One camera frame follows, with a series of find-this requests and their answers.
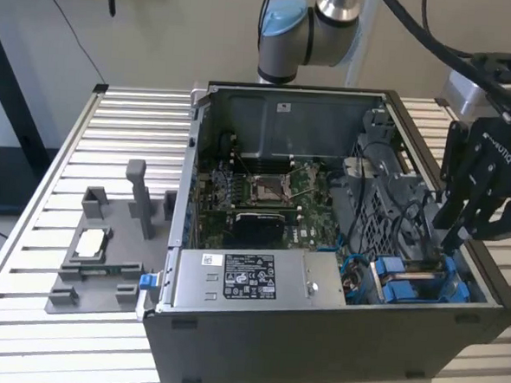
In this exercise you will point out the silver wrist mount bracket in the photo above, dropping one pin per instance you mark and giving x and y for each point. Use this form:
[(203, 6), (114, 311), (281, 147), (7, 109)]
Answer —
[(465, 93)]

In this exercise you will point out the grey parts rack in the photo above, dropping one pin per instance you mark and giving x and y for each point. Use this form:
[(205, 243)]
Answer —
[(114, 235)]

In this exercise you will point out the CPU socket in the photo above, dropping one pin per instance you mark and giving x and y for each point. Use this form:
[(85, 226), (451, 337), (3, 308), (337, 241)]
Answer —
[(266, 191)]

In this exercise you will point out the silver power supply unit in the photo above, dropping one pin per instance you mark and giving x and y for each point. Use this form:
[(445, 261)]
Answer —
[(276, 284)]

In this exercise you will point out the black graphics card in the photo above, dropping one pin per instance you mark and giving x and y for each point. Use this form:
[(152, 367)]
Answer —
[(260, 226)]

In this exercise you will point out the black monitor stand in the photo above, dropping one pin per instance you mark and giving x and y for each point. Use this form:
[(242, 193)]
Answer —
[(9, 168)]

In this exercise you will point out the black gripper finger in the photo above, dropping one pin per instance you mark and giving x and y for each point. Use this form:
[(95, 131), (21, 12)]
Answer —
[(468, 191), (503, 217)]

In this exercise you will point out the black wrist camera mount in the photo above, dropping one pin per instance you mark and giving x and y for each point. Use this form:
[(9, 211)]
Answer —
[(454, 147)]

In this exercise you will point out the hard disk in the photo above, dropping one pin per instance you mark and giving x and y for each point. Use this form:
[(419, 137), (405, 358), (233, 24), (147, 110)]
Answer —
[(391, 268)]

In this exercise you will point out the grey drive cage shroud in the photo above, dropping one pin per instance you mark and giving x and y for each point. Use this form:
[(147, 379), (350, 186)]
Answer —
[(377, 194)]

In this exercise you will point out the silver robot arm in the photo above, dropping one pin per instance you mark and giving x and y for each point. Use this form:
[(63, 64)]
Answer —
[(286, 50)]

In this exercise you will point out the silver CPU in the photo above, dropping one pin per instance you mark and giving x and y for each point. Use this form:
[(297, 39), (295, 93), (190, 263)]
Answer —
[(91, 243)]

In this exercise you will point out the black table end cap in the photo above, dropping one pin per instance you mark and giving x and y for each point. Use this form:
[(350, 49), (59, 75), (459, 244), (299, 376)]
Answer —
[(439, 101), (100, 89)]

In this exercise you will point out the black open PC case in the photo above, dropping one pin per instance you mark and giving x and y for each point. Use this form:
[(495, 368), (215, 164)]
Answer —
[(297, 354)]

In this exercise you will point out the green motherboard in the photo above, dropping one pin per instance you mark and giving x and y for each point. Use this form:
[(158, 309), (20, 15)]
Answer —
[(314, 221)]

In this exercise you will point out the blue case latch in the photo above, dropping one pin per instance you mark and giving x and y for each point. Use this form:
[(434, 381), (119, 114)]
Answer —
[(146, 281)]

